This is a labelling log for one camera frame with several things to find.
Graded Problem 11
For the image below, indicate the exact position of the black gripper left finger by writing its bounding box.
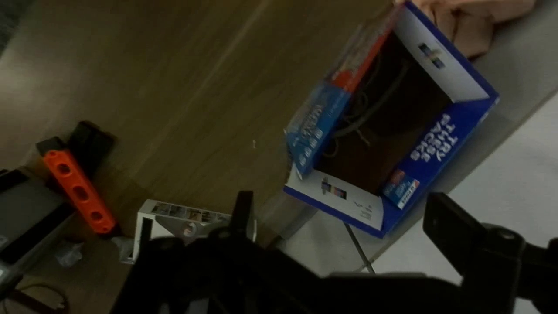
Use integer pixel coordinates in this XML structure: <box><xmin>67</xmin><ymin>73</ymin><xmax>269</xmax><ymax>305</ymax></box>
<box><xmin>230</xmin><ymin>189</ymin><xmax>258</xmax><ymax>242</ymax></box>

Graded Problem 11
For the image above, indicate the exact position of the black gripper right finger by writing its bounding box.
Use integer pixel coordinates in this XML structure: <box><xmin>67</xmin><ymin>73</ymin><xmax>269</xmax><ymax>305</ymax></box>
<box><xmin>422</xmin><ymin>191</ymin><xmax>527</xmax><ymax>292</ymax></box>

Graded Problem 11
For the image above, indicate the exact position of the small white open box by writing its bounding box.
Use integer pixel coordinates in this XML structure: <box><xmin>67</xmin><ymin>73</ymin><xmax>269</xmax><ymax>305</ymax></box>
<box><xmin>135</xmin><ymin>196</ymin><xmax>258</xmax><ymax>263</ymax></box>

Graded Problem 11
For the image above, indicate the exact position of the blue cardboard box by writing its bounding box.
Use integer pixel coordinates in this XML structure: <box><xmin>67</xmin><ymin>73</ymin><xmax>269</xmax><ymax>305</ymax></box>
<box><xmin>283</xmin><ymin>0</ymin><xmax>503</xmax><ymax>238</ymax></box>

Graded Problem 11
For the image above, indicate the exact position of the black flat block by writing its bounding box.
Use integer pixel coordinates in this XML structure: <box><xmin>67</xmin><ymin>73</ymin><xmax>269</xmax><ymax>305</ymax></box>
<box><xmin>35</xmin><ymin>118</ymin><xmax>117</xmax><ymax>175</ymax></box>

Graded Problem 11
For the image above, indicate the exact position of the orange block with holes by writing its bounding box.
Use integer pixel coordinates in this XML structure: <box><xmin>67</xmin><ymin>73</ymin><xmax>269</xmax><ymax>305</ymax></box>
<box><xmin>40</xmin><ymin>146</ymin><xmax>119</xmax><ymax>235</ymax></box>

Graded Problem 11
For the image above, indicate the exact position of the peach cloth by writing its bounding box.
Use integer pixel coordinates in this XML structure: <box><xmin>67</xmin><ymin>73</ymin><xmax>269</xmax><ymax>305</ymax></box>
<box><xmin>394</xmin><ymin>0</ymin><xmax>537</xmax><ymax>59</ymax></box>

